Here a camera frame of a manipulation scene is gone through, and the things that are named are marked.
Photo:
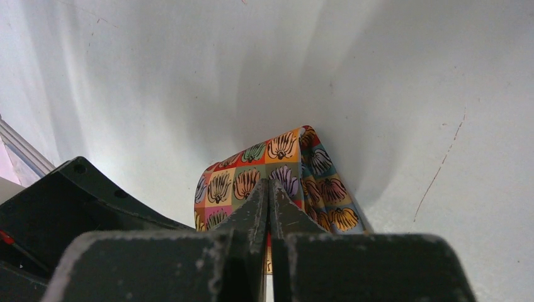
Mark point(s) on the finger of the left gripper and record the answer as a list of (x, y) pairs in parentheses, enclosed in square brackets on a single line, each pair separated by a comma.
[(39, 223)]

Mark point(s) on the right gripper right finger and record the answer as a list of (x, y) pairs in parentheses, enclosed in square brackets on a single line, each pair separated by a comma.
[(311, 264)]

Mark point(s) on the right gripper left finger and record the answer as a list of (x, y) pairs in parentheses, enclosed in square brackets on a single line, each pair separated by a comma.
[(225, 263)]

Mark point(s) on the colourful patterned tie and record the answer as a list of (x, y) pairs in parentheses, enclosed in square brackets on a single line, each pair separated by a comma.
[(300, 163)]

